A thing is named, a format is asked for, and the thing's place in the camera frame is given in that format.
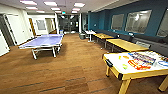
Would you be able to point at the grey trash can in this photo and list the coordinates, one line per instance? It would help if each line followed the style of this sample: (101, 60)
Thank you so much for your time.
(82, 35)

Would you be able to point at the interior glass window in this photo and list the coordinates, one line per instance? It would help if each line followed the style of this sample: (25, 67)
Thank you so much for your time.
(117, 22)
(138, 21)
(163, 28)

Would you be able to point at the blue ping pong table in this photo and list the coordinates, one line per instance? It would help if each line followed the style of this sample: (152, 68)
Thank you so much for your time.
(43, 41)

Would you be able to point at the yellow-legged white gaming table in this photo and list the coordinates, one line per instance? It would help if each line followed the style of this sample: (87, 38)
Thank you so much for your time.
(133, 75)

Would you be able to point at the green plastic bowl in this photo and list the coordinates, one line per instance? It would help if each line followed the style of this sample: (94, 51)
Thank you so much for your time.
(124, 66)

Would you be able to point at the blue plastic bowl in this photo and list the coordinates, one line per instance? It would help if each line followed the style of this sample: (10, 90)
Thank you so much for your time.
(162, 64)

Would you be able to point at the small white table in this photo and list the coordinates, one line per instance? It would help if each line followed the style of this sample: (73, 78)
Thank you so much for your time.
(90, 32)

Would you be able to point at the rectangular ceiling light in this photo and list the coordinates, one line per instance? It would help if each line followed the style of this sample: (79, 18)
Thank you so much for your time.
(79, 5)
(50, 3)
(28, 2)

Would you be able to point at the white double door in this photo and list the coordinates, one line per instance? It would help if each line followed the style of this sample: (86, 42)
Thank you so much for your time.
(16, 29)

